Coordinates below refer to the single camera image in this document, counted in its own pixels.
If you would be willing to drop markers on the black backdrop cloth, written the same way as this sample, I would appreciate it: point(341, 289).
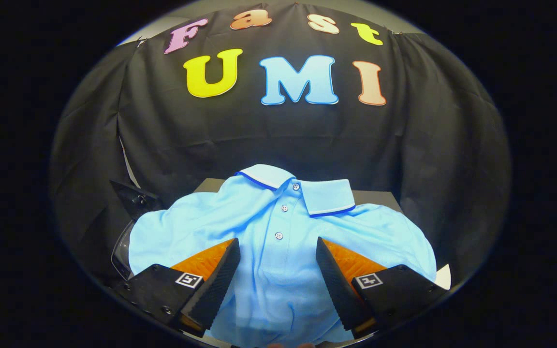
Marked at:
point(186, 135)

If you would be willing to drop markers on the white paper sheet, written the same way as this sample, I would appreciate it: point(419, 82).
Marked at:
point(444, 276)

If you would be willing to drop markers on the beige cabinet with dark top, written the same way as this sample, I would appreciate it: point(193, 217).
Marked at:
point(377, 199)

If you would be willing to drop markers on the light blue polo shirt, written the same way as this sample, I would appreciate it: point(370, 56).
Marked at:
point(278, 290)

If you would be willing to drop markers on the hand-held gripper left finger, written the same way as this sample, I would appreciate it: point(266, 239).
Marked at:
point(215, 285)

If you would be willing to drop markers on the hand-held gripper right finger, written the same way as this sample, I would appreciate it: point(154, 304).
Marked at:
point(339, 285)

